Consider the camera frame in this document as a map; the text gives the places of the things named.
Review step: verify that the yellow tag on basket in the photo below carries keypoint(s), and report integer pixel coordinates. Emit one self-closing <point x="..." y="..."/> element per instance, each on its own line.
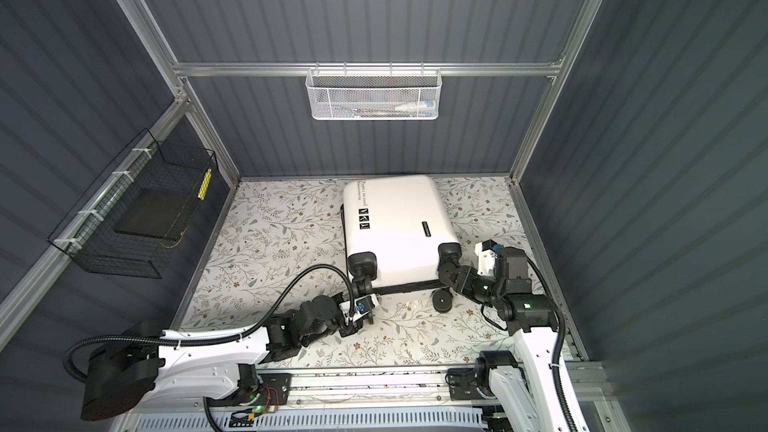
<point x="204" y="184"/>

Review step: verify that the white vented cable duct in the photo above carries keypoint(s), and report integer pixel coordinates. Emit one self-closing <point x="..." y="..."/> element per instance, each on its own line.
<point x="440" y="418"/>

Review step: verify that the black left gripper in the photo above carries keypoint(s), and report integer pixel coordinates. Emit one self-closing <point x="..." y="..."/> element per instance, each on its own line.
<point x="334" y="302"/>

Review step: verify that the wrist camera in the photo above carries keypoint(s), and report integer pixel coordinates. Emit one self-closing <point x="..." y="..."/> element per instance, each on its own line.
<point x="501" y="262"/>
<point x="362" y="307"/>

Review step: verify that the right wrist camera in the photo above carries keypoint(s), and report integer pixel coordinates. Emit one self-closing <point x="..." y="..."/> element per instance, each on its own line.
<point x="501" y="262"/>

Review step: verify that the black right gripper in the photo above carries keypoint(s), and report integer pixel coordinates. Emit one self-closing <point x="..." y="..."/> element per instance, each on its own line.
<point x="464" y="281"/>

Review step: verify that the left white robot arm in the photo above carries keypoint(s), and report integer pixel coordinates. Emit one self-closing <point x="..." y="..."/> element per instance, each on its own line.
<point x="148" y="364"/>

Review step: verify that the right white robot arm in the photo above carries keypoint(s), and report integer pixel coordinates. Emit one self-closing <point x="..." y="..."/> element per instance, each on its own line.
<point x="529" y="378"/>

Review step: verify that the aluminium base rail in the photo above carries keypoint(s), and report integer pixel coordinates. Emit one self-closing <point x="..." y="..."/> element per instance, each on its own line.
<point x="303" y="387"/>

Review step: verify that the white hard-shell suitcase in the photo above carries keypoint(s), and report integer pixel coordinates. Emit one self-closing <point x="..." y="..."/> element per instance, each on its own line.
<point x="393" y="229"/>

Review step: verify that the black wire mesh basket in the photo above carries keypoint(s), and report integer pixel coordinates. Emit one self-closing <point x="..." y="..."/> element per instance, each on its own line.
<point x="135" y="221"/>

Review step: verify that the white wire mesh basket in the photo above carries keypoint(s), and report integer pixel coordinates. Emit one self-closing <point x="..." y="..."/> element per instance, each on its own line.
<point x="348" y="97"/>

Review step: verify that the toothpaste tube in basket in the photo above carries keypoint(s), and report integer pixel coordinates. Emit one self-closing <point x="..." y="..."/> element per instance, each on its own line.
<point x="417" y="107"/>

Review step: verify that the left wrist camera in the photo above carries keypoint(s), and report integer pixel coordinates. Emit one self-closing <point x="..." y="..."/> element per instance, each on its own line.
<point x="362" y="307"/>

